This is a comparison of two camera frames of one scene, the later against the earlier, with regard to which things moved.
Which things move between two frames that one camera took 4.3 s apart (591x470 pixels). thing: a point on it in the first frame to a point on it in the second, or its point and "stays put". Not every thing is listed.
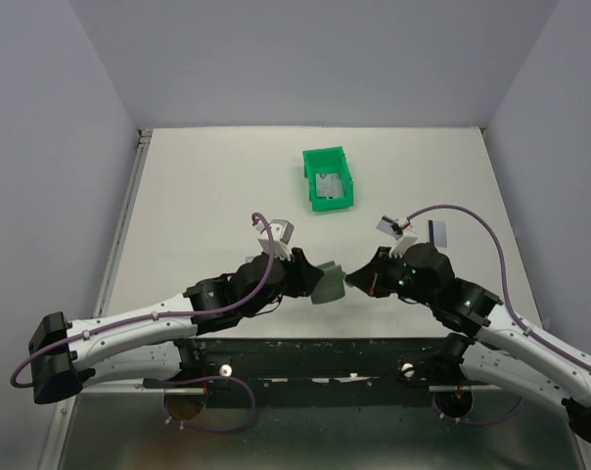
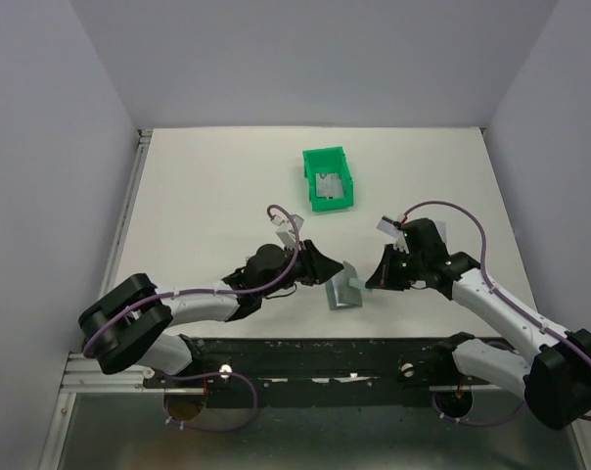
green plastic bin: (328, 160) stays put
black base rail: (328, 372) stays put
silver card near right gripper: (385, 225) stays put
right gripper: (370, 278) to (384, 276)
